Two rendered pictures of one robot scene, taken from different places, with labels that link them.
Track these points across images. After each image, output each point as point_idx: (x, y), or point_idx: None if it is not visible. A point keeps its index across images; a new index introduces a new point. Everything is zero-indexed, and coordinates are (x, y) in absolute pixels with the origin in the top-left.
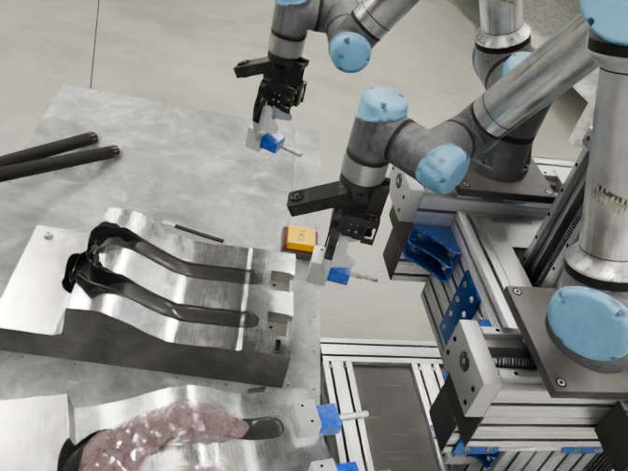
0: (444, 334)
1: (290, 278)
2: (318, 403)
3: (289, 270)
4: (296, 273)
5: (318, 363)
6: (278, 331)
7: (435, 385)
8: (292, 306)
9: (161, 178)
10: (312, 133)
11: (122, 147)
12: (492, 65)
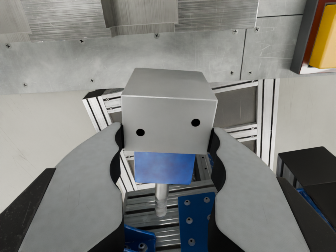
0: (201, 197)
1: (177, 22)
2: (6, 92)
3: (187, 15)
4: (259, 37)
5: (73, 88)
6: (21, 13)
7: (240, 137)
8: (64, 39)
9: None
10: None
11: None
12: None
